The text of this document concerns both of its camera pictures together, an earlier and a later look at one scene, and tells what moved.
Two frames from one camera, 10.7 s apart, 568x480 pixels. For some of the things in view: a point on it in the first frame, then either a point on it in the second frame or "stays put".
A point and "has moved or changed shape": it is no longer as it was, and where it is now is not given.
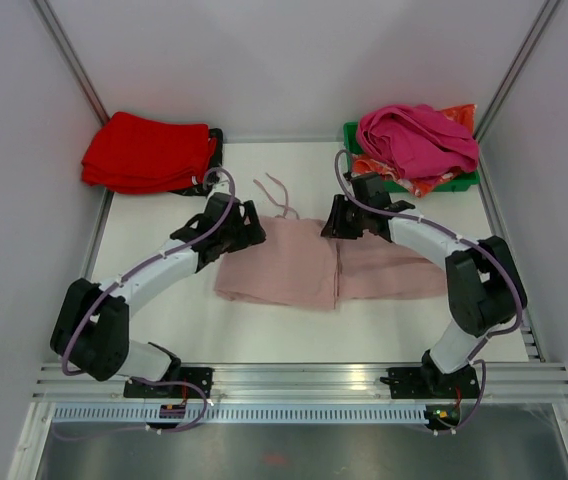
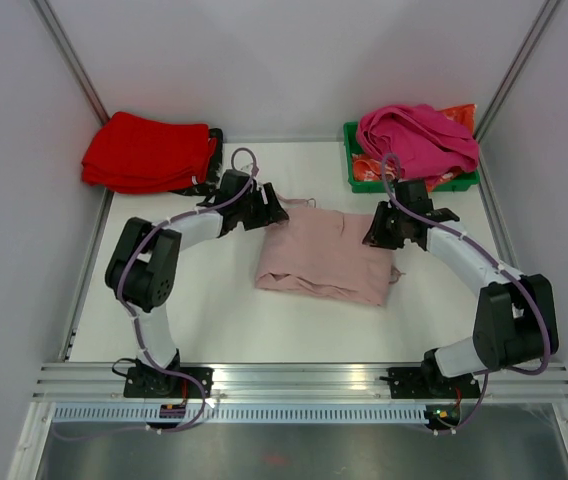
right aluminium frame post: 548,11 stays put
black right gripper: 336,225 -> 377,234
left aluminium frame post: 48,18 stays put
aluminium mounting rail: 498,382 stays put
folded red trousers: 140,156 stays put
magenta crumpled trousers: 417,141 stays put
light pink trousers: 296,264 has moved or changed shape
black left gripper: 250,234 -> 269,214
